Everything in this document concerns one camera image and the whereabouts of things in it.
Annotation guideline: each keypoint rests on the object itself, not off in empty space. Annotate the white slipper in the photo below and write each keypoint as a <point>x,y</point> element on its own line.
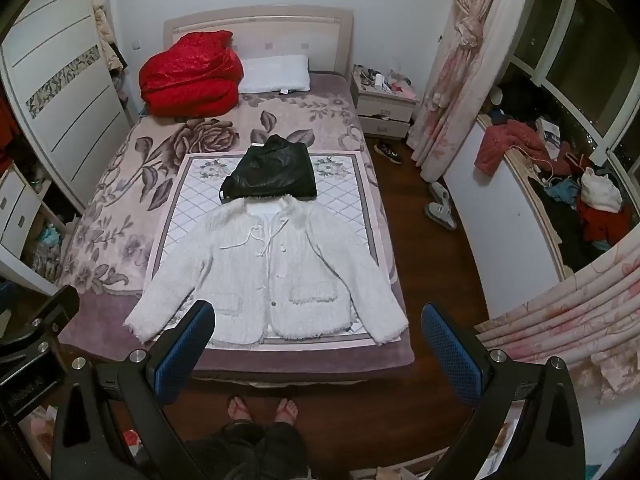
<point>441,194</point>
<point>441,217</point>

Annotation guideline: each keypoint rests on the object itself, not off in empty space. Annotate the black folded jacket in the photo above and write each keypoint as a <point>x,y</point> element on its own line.
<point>277,170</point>

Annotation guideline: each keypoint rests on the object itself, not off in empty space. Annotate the beige hanging plush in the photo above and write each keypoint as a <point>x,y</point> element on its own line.
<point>106,30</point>

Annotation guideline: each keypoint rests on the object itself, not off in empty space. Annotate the white nightstand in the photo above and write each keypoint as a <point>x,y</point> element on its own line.
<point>385,109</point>

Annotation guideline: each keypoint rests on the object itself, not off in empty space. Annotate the white quilted mat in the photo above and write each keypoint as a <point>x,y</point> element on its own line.
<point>350,220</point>

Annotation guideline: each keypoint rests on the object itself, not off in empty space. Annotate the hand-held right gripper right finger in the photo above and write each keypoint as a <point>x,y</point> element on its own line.
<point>450,352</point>

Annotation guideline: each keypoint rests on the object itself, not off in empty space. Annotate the person's foot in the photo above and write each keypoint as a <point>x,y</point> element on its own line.
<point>240,409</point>
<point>287,410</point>

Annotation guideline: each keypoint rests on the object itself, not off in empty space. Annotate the white tweed jacket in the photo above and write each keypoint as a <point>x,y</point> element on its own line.
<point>300,265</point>

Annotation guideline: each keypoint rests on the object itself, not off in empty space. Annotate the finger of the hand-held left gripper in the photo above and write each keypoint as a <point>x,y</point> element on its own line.
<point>47,312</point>

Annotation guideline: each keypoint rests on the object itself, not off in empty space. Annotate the person's right foot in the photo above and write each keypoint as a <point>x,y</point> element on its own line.
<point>287,410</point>

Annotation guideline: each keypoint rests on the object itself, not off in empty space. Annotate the person's dark trousers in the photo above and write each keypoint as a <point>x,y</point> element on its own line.
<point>250,450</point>

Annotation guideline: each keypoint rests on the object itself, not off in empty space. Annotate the black sneaker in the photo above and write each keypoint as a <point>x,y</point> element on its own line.
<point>389,152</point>

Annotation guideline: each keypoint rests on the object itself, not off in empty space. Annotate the beige bed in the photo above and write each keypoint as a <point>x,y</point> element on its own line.
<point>260,35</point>

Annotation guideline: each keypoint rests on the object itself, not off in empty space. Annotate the tied floral curtain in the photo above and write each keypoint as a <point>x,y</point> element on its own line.
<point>467,60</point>

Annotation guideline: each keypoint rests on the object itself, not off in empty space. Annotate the white drawer unit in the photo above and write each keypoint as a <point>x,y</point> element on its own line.
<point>15,215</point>

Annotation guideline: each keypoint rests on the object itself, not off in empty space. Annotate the red quilt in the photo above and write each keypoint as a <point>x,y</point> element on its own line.
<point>190,77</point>

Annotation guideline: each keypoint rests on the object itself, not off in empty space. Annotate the window frame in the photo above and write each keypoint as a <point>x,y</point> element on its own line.
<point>560,20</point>

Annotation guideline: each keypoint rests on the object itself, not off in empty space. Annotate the black garment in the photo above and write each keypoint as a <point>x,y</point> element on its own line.
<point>565,225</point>

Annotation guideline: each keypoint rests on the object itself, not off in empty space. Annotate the white garment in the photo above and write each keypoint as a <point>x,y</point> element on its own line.
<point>600,191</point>

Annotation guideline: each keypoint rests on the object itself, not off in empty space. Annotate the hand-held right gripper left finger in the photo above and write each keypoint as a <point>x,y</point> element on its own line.
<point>184,352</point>

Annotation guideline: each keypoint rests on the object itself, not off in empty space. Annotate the white wardrobe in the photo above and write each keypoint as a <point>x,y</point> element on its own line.
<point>65,85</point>

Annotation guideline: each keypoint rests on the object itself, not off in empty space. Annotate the loose floral curtain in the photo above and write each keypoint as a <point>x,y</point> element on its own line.
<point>575,310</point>

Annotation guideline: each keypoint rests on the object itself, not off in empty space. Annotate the white pillow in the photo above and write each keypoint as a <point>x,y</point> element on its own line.
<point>275,74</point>

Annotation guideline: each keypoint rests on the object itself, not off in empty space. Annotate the clutter of small toiletries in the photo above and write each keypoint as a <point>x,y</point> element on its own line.
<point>382,81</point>

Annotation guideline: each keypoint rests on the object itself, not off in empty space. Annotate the person's left foot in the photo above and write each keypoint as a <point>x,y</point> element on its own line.
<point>240,409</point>

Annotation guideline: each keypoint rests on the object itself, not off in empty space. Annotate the red garment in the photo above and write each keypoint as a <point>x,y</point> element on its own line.
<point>607,225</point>

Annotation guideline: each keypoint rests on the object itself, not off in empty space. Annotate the pink padded jacket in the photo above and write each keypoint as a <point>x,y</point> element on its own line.
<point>510,142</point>

